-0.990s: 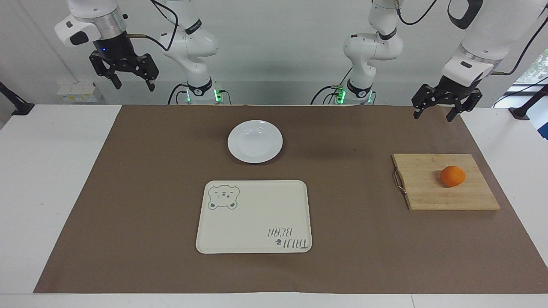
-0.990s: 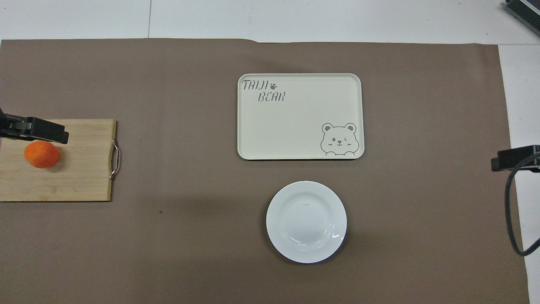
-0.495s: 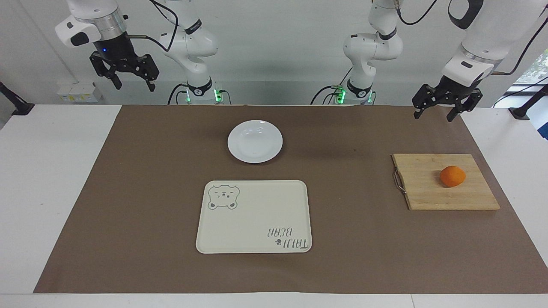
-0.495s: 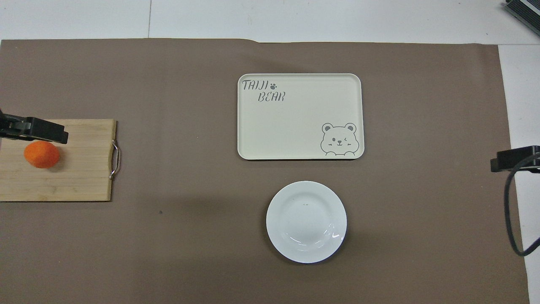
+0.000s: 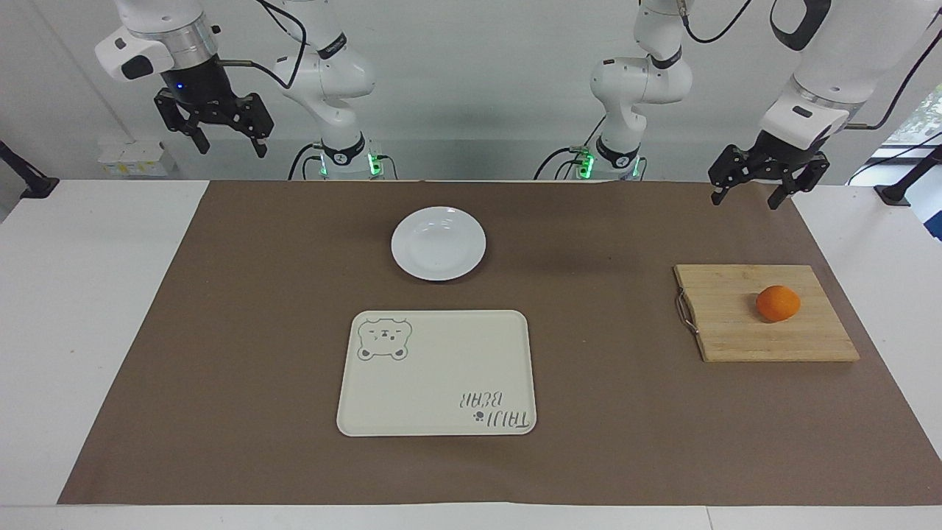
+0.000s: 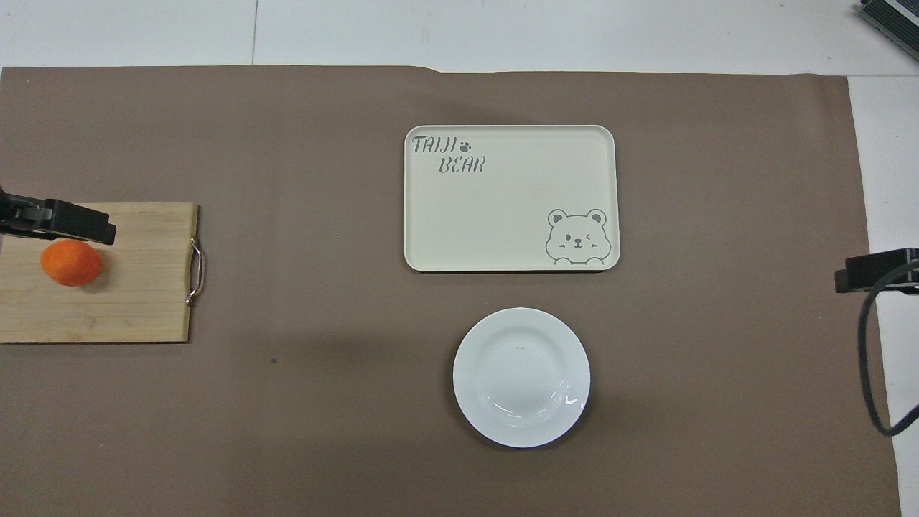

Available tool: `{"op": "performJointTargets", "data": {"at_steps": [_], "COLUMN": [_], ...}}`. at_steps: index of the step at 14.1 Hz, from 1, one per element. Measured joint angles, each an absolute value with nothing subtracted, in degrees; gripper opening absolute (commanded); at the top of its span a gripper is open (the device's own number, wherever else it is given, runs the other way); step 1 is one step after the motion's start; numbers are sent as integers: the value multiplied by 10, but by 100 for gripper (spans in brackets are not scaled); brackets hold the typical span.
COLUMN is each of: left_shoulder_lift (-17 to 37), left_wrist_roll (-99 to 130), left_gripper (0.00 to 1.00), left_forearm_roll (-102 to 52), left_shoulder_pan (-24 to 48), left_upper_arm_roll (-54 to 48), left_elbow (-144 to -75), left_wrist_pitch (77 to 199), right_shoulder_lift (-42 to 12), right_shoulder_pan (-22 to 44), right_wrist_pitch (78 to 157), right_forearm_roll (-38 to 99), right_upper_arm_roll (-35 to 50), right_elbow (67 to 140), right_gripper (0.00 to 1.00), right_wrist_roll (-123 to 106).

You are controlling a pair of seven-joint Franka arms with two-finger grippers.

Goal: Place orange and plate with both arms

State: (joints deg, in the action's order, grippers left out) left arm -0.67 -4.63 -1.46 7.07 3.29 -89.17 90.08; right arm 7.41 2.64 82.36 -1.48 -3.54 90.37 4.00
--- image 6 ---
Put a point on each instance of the white round plate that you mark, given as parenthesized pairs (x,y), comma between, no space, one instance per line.
(521,378)

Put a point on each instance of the cream tray with bear print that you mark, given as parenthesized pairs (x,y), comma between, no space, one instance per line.
(495,208)

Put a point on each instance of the wooden cutting board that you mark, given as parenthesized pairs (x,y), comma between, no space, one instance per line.
(136,287)

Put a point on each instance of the orange fruit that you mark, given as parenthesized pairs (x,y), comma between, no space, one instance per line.
(70,263)

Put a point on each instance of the black stand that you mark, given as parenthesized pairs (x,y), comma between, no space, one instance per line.
(894,20)

